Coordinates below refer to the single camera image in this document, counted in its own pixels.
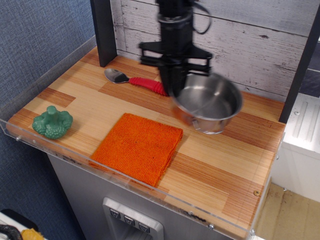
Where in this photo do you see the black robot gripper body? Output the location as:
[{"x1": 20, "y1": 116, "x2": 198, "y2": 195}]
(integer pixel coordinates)
[{"x1": 139, "y1": 17, "x2": 213, "y2": 76}]

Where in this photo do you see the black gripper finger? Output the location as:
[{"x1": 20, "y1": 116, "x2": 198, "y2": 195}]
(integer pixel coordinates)
[{"x1": 158, "y1": 64, "x2": 188, "y2": 96}]

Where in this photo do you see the stainless steel pot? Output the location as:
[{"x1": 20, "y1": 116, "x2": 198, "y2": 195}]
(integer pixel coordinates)
[{"x1": 169, "y1": 72, "x2": 243, "y2": 135}]

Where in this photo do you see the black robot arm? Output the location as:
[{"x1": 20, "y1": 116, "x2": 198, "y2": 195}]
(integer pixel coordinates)
[{"x1": 139, "y1": 0, "x2": 213, "y2": 95}]

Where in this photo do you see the orange folded cloth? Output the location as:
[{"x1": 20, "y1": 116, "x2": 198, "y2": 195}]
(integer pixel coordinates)
[{"x1": 89, "y1": 113, "x2": 183, "y2": 187}]

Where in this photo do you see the clear acrylic table guard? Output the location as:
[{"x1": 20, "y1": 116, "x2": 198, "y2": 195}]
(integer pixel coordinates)
[{"x1": 4, "y1": 37, "x2": 285, "y2": 240}]

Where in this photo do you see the green toy broccoli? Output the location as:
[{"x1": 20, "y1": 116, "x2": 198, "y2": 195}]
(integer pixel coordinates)
[{"x1": 32, "y1": 105, "x2": 73, "y2": 140}]

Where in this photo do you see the grey toy fridge cabinet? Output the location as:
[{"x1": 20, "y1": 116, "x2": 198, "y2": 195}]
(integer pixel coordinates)
[{"x1": 48, "y1": 154, "x2": 229, "y2": 240}]

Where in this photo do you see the white toy sink unit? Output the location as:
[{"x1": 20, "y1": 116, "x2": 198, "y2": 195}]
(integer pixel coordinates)
[{"x1": 270, "y1": 93, "x2": 320, "y2": 202}]

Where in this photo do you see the silver dispenser button panel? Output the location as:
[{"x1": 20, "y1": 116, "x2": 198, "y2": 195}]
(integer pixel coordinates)
[{"x1": 102, "y1": 197, "x2": 165, "y2": 240}]

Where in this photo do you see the black and yellow object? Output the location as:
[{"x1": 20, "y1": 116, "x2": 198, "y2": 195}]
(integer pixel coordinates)
[{"x1": 0, "y1": 209, "x2": 46, "y2": 240}]

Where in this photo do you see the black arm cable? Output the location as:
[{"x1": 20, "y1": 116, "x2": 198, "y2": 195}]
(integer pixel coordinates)
[{"x1": 191, "y1": 1, "x2": 212, "y2": 35}]

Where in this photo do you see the red handled metal spoon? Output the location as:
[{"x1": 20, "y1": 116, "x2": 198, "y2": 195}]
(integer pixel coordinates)
[{"x1": 104, "y1": 68, "x2": 168, "y2": 96}]

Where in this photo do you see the dark right vertical post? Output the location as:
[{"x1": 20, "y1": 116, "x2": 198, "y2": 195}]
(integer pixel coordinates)
[{"x1": 278, "y1": 6, "x2": 320, "y2": 124}]

